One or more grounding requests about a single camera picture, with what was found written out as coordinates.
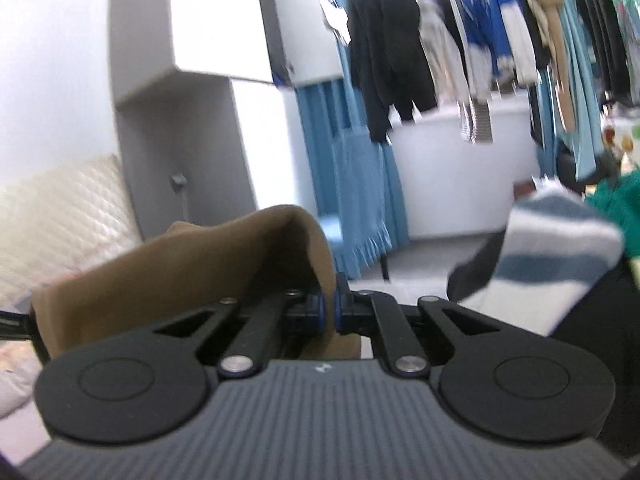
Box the blue curtain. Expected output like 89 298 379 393
295 0 411 281

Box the bed with white sheet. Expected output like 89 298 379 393
0 305 51 466

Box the black hanging garment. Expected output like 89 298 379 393
572 0 636 106

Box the brown fleece jacket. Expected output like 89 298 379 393
31 204 363 361

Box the blue hanging jacket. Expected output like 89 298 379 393
460 0 523 81

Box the green garment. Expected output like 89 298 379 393
585 167 640 261

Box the white wall cabinet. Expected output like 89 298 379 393
170 0 346 88

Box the grey and white hanging garment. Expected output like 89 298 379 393
415 0 471 106

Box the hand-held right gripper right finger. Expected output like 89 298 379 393
334 275 503 378

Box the light blue hanging dress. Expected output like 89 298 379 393
550 0 608 186

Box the white and blue striped sweater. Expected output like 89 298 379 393
446 191 626 338

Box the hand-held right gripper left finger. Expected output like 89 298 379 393
152 287 329 380

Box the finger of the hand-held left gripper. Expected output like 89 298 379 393
0 310 38 343

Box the black hanging coat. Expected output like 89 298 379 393
345 0 441 143

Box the cream quilted headboard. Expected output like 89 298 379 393
0 152 146 306

